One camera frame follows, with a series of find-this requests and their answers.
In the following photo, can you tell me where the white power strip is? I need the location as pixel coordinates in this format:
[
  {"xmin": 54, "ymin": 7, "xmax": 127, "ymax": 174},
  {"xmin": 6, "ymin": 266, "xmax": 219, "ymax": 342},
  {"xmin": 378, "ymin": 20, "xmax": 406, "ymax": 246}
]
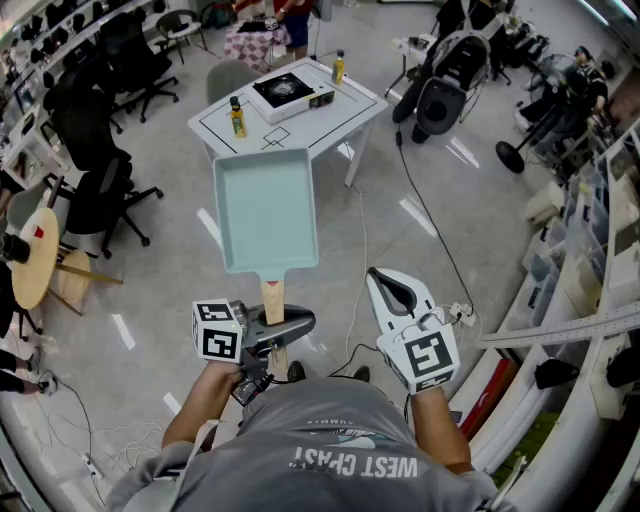
[
  {"xmin": 447, "ymin": 302, "xmax": 476, "ymax": 327},
  {"xmin": 81, "ymin": 452, "xmax": 105, "ymax": 481}
]

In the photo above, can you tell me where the white storage shelving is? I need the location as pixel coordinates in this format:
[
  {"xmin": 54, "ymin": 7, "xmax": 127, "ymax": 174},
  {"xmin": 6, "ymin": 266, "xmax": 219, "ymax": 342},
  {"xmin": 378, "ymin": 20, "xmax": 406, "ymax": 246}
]
[{"xmin": 474, "ymin": 124, "xmax": 640, "ymax": 512}]

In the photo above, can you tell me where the small white side table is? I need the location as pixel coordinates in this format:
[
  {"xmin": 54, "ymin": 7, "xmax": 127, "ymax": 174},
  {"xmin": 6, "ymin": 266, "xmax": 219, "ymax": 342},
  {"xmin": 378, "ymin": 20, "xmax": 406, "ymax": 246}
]
[{"xmin": 384, "ymin": 33, "xmax": 439, "ymax": 99}]

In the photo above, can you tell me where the portable stove with black top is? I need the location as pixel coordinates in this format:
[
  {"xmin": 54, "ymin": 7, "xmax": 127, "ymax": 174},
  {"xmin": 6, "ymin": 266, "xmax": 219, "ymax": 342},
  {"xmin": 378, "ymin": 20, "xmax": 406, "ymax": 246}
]
[{"xmin": 247, "ymin": 72, "xmax": 335, "ymax": 125}]

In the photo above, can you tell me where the white table with black lines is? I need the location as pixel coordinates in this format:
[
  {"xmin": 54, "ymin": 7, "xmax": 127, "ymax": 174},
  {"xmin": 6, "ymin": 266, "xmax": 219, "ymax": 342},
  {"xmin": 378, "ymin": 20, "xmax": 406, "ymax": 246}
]
[{"xmin": 188, "ymin": 57, "xmax": 390, "ymax": 189}]

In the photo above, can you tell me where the black floor cable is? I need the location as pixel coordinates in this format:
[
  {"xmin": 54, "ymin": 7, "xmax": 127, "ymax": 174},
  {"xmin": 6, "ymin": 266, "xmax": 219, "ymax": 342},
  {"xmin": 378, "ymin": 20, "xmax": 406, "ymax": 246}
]
[{"xmin": 394, "ymin": 124, "xmax": 476, "ymax": 321}]

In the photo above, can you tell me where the black office chair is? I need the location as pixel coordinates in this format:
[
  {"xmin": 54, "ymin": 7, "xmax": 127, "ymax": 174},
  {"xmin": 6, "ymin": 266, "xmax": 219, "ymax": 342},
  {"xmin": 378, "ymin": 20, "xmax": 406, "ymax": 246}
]
[
  {"xmin": 42, "ymin": 64, "xmax": 134, "ymax": 174},
  {"xmin": 99, "ymin": 12, "xmax": 180, "ymax": 124},
  {"xmin": 64, "ymin": 157, "xmax": 165, "ymax": 261}
]

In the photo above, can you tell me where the person's right forearm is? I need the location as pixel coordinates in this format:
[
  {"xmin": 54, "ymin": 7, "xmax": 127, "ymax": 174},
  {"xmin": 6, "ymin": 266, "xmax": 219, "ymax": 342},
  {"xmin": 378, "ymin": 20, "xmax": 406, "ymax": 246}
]
[{"xmin": 408, "ymin": 387, "xmax": 474, "ymax": 475}]

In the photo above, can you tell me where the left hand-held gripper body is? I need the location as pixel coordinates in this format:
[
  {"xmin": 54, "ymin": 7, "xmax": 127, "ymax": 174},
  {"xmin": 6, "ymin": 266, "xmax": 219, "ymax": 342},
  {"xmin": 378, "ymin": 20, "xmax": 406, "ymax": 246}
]
[{"xmin": 192, "ymin": 298, "xmax": 275, "ymax": 407}]

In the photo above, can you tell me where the person's left forearm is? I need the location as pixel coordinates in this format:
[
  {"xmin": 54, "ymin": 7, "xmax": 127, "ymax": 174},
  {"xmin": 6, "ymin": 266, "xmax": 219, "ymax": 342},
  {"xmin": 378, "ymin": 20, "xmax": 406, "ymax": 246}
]
[{"xmin": 162, "ymin": 379, "xmax": 241, "ymax": 449}]

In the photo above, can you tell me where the light grey chair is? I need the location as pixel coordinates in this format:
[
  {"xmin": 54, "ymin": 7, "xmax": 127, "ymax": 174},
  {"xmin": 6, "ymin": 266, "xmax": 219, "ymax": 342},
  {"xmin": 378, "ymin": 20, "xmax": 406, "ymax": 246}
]
[{"xmin": 5, "ymin": 182, "xmax": 69, "ymax": 236}]

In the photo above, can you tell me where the black standing fan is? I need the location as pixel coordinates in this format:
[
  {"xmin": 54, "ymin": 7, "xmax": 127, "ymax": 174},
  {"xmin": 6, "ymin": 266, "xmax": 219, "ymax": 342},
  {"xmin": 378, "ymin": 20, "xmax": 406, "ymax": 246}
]
[{"xmin": 495, "ymin": 53, "xmax": 576, "ymax": 174}]

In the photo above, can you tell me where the table with checkered cloth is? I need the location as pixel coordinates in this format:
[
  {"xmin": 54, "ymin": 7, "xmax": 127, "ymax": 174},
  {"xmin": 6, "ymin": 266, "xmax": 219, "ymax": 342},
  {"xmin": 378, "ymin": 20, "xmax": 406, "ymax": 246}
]
[{"xmin": 223, "ymin": 19, "xmax": 292, "ymax": 72}]

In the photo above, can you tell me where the wooden stool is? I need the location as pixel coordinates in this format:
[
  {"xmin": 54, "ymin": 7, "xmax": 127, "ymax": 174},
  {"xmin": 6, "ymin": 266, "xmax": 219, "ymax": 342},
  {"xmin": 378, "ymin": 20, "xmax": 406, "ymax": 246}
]
[{"xmin": 49, "ymin": 249, "xmax": 124, "ymax": 317}]

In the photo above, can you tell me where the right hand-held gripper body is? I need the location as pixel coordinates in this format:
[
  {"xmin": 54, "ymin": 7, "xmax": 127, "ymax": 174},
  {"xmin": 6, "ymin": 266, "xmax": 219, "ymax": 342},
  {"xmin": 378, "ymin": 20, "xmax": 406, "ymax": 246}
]
[{"xmin": 375, "ymin": 305, "xmax": 461, "ymax": 396}]

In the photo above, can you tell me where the person's grey t-shirt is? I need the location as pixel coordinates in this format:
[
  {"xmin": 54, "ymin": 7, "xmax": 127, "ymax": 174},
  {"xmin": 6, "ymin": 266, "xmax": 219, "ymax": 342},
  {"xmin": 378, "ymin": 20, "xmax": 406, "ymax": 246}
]
[{"xmin": 104, "ymin": 377, "xmax": 506, "ymax": 512}]

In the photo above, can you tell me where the round wooden table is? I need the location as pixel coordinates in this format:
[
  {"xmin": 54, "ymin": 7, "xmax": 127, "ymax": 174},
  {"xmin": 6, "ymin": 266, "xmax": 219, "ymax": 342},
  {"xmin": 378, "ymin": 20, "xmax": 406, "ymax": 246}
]
[{"xmin": 10, "ymin": 207, "xmax": 60, "ymax": 311}]

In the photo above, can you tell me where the person's left hand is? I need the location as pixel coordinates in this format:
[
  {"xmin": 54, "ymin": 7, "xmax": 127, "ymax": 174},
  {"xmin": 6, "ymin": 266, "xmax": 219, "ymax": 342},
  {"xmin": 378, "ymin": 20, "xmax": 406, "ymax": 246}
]
[{"xmin": 204, "ymin": 359, "xmax": 249, "ymax": 390}]

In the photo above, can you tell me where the black and white backpack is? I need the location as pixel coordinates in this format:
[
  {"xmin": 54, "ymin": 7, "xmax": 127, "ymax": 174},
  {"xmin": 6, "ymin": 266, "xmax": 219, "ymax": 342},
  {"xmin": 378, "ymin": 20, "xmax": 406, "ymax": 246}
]
[{"xmin": 428, "ymin": 28, "xmax": 494, "ymax": 94}]

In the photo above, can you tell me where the beige shoulder strap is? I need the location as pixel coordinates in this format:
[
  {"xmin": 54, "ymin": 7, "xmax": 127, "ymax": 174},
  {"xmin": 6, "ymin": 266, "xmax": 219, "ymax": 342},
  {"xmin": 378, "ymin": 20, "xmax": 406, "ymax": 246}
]
[{"xmin": 152, "ymin": 419, "xmax": 224, "ymax": 501}]

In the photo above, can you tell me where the light blue rectangular pan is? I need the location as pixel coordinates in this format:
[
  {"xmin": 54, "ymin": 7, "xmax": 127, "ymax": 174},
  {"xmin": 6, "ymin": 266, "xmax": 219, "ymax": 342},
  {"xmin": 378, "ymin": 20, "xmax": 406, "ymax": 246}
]
[{"xmin": 212, "ymin": 147, "xmax": 320, "ymax": 371}]

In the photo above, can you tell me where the grey round-backed chair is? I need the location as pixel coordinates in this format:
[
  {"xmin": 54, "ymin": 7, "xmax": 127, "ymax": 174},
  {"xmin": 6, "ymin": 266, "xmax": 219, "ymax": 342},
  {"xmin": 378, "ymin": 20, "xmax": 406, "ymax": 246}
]
[{"xmin": 206, "ymin": 59, "xmax": 261, "ymax": 106}]

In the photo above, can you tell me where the grey chair with black legs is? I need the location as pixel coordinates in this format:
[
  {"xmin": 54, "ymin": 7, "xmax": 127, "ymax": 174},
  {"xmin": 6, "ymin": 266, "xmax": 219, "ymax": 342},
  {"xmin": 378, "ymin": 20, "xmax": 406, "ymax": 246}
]
[{"xmin": 155, "ymin": 9, "xmax": 209, "ymax": 64}]

